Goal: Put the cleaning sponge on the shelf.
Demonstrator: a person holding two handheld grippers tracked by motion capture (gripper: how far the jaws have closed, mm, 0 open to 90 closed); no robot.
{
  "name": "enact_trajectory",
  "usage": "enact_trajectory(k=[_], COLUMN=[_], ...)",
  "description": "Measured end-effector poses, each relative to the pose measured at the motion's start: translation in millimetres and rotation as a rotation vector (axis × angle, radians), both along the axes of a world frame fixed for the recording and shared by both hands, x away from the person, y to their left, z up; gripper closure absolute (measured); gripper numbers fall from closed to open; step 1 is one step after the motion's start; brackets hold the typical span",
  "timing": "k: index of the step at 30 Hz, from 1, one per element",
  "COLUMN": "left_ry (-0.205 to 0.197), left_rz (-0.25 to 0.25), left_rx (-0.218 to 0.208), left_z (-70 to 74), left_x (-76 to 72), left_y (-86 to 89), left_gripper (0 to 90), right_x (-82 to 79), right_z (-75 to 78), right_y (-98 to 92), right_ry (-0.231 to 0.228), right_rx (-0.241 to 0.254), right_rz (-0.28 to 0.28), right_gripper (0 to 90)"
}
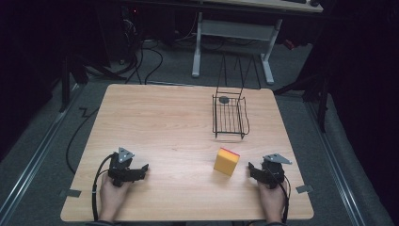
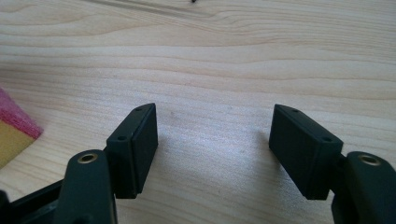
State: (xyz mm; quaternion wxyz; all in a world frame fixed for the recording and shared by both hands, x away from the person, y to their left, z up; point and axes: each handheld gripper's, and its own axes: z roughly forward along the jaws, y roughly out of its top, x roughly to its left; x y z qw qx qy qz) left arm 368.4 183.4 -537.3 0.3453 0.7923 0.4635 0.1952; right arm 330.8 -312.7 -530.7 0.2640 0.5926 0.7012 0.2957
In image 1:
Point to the person's left hand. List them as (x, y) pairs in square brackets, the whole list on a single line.
[(109, 197)]

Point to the black metal stand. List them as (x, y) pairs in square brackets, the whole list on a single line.
[(321, 103), (66, 84)]

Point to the small red object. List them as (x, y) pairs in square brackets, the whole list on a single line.
[(289, 44)]

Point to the dark computer tower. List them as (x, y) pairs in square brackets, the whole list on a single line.
[(124, 28)]

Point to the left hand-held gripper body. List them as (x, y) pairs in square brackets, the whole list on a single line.
[(120, 166)]

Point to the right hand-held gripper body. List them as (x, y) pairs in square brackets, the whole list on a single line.
[(273, 171)]

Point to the yellow sponge with red side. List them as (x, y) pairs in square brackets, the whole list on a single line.
[(225, 163)]

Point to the grey tape piece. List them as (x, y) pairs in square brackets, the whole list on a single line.
[(70, 193), (304, 189)]

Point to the white desk with metal legs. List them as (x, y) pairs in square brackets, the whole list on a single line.
[(235, 29)]

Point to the black round pad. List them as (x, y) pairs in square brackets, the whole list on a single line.
[(224, 100)]

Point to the metal floor rail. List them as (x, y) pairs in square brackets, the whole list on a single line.
[(337, 169), (34, 160)]

